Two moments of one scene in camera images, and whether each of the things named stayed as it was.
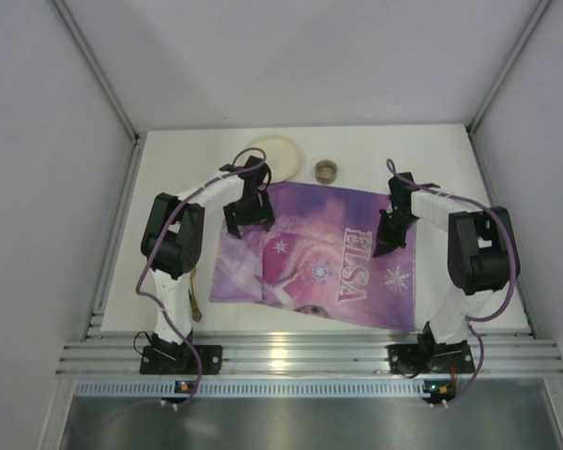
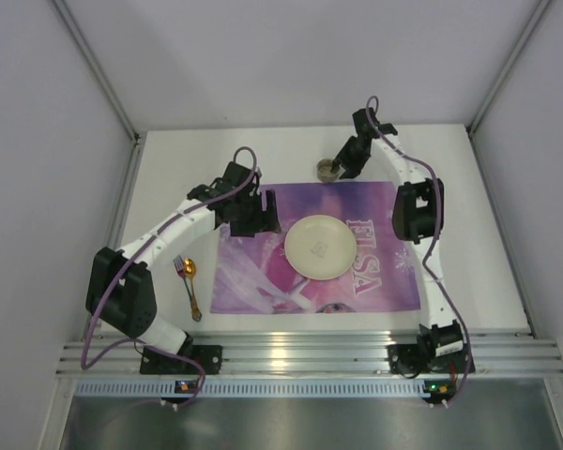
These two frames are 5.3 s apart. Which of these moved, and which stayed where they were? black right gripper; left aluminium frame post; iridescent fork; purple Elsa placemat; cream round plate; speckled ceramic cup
Moved: black right gripper; cream round plate; iridescent fork; purple Elsa placemat
Stayed: left aluminium frame post; speckled ceramic cup
